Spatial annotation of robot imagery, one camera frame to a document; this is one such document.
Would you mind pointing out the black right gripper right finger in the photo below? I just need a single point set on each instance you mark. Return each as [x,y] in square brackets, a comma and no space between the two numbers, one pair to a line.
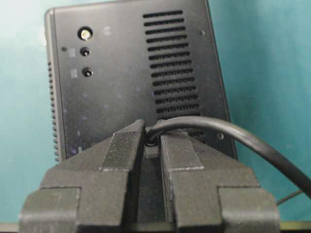
[210,191]

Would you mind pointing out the black mini PC box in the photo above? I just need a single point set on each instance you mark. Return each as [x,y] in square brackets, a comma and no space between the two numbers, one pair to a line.
[112,63]

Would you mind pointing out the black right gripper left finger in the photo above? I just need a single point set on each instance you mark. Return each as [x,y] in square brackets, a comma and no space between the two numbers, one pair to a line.
[95,191]

